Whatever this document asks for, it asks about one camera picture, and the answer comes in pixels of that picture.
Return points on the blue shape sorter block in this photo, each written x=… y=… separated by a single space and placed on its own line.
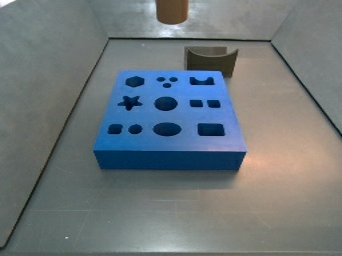
x=170 y=120

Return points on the orange round cylinder peg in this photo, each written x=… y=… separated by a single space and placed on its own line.
x=172 y=11

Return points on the dark grey curved block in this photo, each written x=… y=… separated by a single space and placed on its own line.
x=213 y=58

